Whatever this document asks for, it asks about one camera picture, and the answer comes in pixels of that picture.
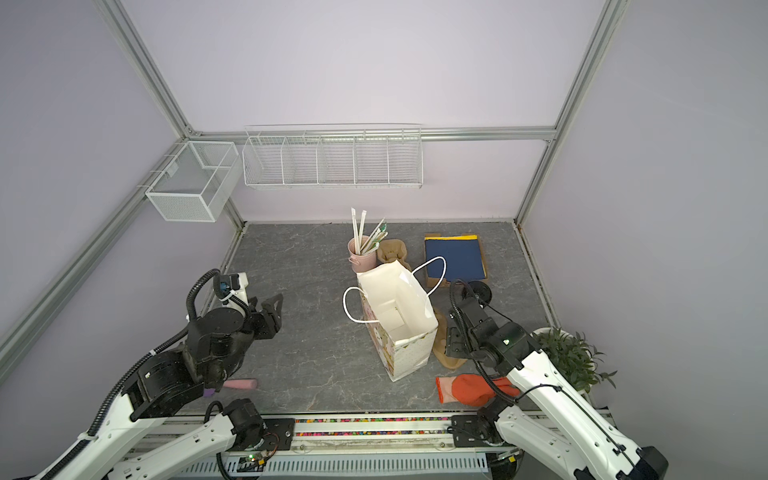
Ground single pulp cup carrier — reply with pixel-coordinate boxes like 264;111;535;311
431;308;468;371

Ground white cartoon gift bag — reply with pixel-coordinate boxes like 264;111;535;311
342;261;438;382

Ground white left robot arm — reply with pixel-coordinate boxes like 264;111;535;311
38;269;284;479

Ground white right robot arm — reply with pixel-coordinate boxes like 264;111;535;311
446;280;669;479

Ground red rubber glove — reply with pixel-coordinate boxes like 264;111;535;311
436;374;497;407

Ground purple pink spatula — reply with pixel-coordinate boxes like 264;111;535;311
203;378;258;398

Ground blue napkin stack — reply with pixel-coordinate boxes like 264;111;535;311
425;237;487;284

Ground cardboard napkin tray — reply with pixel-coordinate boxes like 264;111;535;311
423;233;490;289

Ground potted green plant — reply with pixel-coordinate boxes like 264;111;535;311
532;327;617;394

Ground pink metal straw bucket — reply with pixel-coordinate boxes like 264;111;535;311
347;239;378;273

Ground stacked pulp cup carriers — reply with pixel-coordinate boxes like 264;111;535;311
376;239;413;271

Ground wrapped straws bundle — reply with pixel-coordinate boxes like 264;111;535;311
350;207;388;256

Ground small white wire basket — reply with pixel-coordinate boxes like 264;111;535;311
145;141;243;223

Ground long white wire basket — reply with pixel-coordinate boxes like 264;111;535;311
241;123;424;189

